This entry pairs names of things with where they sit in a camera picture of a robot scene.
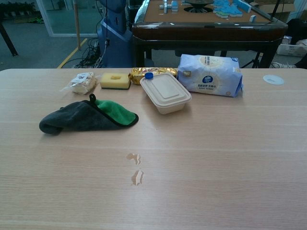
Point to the white sneaker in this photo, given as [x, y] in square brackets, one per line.
[283, 65]

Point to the beige lidded food container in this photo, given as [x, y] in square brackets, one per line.
[165, 93]

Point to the black tripod stand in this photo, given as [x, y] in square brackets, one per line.
[258, 57]

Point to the wooden pole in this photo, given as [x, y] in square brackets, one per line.
[77, 28]

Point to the blue white mahjong tile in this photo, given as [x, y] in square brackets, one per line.
[252, 18]

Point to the black mahjong table centre dome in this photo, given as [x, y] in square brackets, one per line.
[198, 3]

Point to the dark wood mahjong table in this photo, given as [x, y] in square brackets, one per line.
[204, 31]

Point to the clear bag of biscuits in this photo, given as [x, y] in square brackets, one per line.
[81, 83]

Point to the white plastic basket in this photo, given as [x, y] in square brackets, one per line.
[290, 50]

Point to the yellow sponge with green base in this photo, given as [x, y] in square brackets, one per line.
[108, 82]

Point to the person's leg in black trousers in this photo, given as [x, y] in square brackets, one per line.
[297, 31]

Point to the small blue bottle cap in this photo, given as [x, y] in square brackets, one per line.
[149, 75]

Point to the black table leg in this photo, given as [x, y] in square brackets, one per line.
[9, 43]

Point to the gold foil snack packet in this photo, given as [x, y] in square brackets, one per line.
[159, 70]

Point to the white blue tissue pack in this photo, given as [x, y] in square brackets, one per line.
[208, 76]

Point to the green and grey microfibre cloth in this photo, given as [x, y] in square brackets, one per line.
[79, 117]

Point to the white round sticker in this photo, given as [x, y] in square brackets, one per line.
[273, 79]

